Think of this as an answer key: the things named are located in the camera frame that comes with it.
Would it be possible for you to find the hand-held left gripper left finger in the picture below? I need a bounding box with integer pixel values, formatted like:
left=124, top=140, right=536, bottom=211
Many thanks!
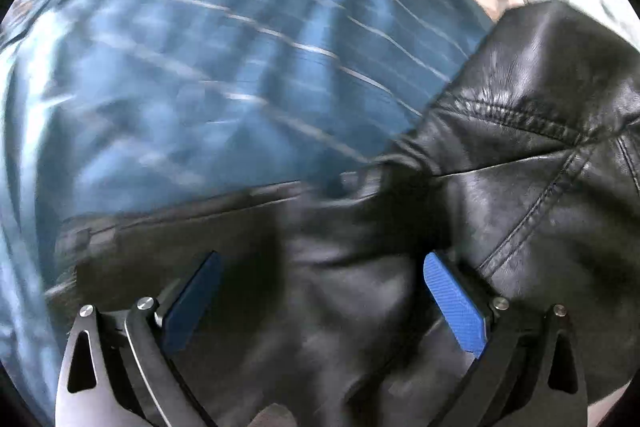
left=55, top=251, right=223, bottom=427

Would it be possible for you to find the blue striped bed sheet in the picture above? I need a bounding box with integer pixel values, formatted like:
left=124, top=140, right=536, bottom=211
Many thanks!
left=0, top=0, right=496, bottom=358

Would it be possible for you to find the black leather jacket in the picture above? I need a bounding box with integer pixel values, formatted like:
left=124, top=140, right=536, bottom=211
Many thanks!
left=60, top=0, right=640, bottom=427

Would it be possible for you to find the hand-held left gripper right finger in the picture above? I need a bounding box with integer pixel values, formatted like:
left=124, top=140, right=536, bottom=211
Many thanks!
left=422, top=251, right=588, bottom=427

